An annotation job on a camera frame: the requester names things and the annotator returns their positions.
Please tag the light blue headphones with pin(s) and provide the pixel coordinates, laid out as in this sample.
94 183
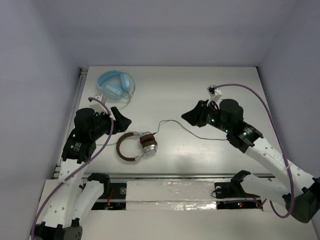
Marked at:
116 85

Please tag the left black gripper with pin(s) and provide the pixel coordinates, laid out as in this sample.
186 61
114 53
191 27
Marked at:
113 122

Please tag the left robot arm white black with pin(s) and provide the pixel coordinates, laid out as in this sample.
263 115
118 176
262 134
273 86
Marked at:
71 200

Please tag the aluminium rail left side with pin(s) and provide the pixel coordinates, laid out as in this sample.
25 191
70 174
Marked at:
83 71

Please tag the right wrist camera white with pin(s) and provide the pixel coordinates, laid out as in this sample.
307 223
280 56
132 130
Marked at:
215 94

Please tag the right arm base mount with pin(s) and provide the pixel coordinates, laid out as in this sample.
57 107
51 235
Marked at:
231 196

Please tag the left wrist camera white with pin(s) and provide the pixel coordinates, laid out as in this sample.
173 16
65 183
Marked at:
95 102

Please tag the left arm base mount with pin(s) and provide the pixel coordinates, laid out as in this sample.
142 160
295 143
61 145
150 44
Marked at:
115 199

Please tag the aluminium rail front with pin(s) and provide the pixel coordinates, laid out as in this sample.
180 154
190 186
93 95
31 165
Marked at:
169 176

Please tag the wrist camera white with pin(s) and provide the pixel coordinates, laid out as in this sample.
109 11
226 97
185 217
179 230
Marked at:
215 94
95 102

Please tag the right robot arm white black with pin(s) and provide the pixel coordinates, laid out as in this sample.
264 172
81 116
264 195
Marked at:
295 189

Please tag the brown silver headphones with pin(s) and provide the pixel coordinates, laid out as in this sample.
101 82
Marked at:
146 142

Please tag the aluminium rail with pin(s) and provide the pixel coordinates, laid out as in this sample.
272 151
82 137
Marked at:
83 71
169 176

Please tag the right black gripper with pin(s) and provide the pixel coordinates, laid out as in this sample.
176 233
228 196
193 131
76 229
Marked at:
196 115

